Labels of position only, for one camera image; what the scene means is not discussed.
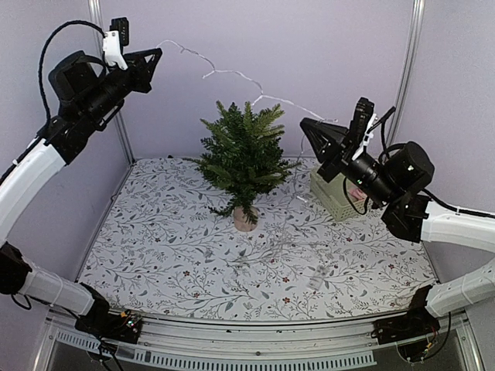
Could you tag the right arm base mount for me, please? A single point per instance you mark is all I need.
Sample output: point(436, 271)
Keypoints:
point(419, 328)

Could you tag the clear battery box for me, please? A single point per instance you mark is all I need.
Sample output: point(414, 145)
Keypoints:
point(317, 279)

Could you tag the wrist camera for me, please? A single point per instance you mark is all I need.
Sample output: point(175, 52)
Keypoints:
point(358, 126)
point(114, 42)

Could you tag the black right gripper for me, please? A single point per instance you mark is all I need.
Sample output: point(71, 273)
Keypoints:
point(336, 161)

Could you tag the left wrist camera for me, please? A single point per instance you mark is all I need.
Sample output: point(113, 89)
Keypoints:
point(114, 42)

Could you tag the left aluminium frame post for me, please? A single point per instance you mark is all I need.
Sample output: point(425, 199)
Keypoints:
point(96, 17)

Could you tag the aluminium frame post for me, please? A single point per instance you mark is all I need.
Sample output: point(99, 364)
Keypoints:
point(411, 49)
point(96, 17)

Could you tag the small green christmas tree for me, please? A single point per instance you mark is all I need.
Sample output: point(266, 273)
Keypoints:
point(243, 157)

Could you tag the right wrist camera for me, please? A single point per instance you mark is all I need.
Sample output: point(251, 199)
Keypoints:
point(358, 126)

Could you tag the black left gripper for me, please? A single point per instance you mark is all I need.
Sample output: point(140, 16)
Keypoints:
point(139, 63)

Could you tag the pale green perforated basket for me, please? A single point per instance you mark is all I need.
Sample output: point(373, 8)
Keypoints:
point(334, 197)

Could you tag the pink bow ornaments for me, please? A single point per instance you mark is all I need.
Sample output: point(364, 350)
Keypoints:
point(356, 194)

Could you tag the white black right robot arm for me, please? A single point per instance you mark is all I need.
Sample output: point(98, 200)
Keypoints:
point(424, 218)

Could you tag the right aluminium frame post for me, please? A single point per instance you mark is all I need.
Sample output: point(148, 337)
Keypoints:
point(411, 49)

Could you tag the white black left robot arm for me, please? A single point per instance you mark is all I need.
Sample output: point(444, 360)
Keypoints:
point(55, 146)

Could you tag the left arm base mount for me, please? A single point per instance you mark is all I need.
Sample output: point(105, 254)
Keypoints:
point(125, 326)

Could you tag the aluminium front rail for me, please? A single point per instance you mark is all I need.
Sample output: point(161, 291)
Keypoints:
point(174, 343)

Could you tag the clear wire fairy lights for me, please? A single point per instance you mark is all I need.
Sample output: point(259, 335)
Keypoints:
point(278, 242)

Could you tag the floral white table mat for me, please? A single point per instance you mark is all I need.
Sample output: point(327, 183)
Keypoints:
point(162, 251)

